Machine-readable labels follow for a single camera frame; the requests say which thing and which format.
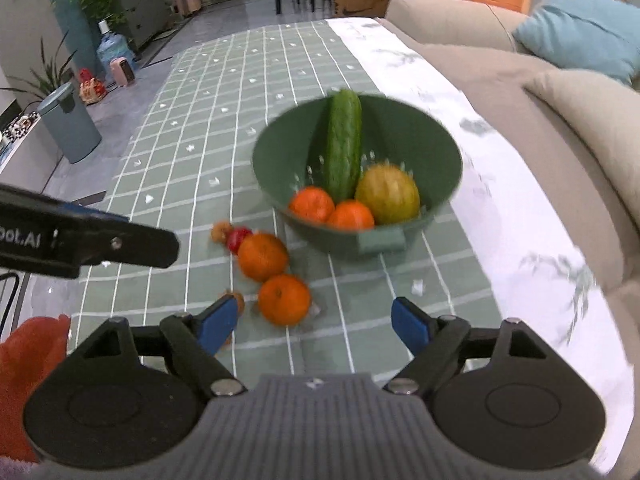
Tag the green cucumber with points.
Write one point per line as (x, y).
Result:
(341, 168)

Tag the white floral cloth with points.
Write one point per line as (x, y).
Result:
(537, 271)

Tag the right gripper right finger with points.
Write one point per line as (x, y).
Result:
(441, 346)

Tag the large orange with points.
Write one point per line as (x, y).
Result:
(312, 204)
(262, 256)

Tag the yellow-green passion fruit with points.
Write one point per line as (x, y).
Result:
(390, 193)

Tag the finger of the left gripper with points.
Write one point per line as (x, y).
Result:
(145, 247)

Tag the dark grey drawer cabinet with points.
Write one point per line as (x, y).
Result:
(143, 20)

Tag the light blue cushion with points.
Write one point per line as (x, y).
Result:
(598, 35)

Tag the red cherry tomato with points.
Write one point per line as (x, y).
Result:
(236, 237)

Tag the spiky potted plant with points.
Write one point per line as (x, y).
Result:
(44, 80)

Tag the orange red sleeve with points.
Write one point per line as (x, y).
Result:
(28, 356)

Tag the grey blue trash bin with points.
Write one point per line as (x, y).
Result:
(69, 123)

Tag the red toy basket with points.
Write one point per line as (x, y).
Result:
(91, 89)

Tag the green colander bowl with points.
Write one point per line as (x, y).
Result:
(289, 155)

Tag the beige cushion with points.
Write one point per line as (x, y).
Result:
(605, 115)

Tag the small orange tangerine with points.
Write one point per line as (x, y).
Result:
(351, 215)

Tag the brown longan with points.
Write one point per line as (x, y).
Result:
(220, 232)
(239, 300)

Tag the pink small heater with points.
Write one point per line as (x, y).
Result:
(122, 72)

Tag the beige sofa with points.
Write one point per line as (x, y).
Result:
(472, 45)

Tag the blue water jug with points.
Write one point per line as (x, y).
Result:
(111, 46)

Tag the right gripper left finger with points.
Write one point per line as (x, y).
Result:
(176, 357)

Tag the green grid tablecloth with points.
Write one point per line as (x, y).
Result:
(189, 167)

